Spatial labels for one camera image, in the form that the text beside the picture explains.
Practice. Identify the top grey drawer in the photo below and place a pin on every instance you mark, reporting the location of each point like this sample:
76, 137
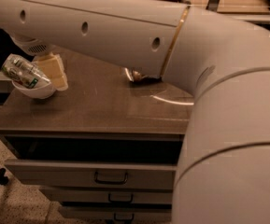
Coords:
93, 174

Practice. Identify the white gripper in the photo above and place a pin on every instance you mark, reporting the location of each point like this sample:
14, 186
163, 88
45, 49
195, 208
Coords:
32, 46

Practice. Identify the grey drawer cabinet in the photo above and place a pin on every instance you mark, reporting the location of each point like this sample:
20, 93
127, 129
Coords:
102, 117

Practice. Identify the green white 7up can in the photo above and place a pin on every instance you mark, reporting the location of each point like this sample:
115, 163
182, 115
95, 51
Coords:
25, 73

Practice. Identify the white ceramic bowl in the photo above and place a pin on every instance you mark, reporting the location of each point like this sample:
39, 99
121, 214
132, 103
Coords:
36, 93

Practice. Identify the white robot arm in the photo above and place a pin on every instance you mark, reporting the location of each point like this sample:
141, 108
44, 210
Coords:
223, 174

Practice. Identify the middle grey drawer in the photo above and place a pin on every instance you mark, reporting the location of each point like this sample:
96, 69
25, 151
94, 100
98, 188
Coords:
80, 195

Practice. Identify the bottom grey drawer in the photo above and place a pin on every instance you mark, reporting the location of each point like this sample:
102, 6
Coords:
116, 213

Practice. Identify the grey drawer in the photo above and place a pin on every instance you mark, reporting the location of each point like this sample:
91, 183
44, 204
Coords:
93, 174
116, 213
80, 195

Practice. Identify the crumpled gold chip bag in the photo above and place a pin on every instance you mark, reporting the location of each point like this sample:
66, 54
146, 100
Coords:
137, 77

